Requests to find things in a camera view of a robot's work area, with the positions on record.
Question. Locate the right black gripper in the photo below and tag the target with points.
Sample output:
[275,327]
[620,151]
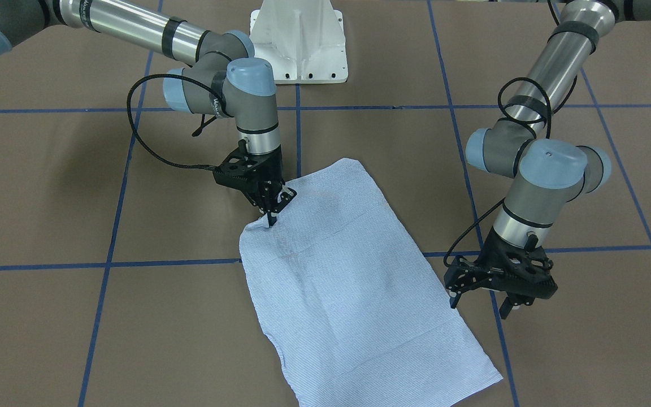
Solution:
[270,170]

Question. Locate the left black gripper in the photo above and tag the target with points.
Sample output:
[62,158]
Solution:
[464,278]

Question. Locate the light blue striped shirt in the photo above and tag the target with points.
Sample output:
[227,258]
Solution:
[354,311]

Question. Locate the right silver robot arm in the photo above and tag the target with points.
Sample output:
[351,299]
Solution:
[221,79]

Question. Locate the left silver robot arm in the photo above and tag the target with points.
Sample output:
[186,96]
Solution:
[546,173]

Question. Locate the white camera stand pedestal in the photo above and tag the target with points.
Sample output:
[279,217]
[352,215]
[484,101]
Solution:
[304,41]

